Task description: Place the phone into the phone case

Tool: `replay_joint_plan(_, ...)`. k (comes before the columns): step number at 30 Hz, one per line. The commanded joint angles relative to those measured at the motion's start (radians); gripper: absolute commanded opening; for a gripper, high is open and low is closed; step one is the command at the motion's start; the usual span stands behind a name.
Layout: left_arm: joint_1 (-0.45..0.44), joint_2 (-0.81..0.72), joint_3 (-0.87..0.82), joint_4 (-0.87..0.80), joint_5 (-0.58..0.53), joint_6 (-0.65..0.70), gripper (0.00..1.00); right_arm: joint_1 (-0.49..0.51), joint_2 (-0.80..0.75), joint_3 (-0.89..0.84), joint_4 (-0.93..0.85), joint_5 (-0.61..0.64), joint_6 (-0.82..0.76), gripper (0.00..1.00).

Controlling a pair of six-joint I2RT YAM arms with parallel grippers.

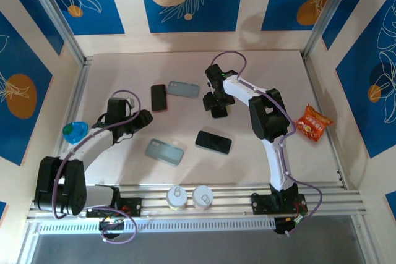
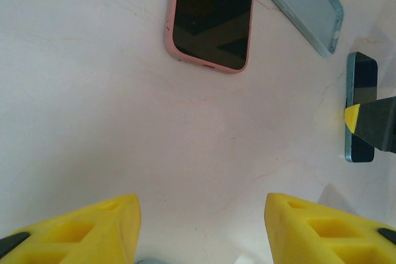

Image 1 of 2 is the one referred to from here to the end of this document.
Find black phone pink edge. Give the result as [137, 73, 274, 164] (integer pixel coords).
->
[150, 83, 168, 113]

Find black phone green frame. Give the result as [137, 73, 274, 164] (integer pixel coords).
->
[194, 130, 233, 155]

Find grey-blue translucent phone case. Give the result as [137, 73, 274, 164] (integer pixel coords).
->
[166, 80, 200, 99]
[145, 138, 185, 168]

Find blue bottle green cap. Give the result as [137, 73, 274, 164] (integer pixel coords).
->
[61, 121, 91, 145]

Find cream pull-tab can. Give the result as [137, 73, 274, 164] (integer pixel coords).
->
[166, 185, 189, 212]

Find right white can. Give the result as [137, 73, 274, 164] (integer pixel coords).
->
[191, 185, 214, 211]

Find orange snack bag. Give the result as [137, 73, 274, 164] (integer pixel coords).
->
[293, 104, 334, 143]

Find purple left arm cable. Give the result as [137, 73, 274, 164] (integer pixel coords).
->
[52, 90, 142, 244]

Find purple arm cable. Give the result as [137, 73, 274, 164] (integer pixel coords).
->
[52, 90, 142, 244]
[212, 51, 324, 237]

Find aluminium side rail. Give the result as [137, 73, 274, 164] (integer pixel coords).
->
[301, 50, 347, 189]
[45, 56, 94, 189]

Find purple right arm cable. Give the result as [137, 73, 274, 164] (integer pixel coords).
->
[212, 51, 324, 237]

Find aluminium rail base frame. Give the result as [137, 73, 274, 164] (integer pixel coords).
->
[26, 183, 369, 224]

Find white slotted cable duct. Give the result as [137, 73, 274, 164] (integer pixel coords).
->
[39, 216, 277, 236]

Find aluminium corner post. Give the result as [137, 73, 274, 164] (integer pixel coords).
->
[304, 0, 353, 58]
[23, 0, 87, 64]

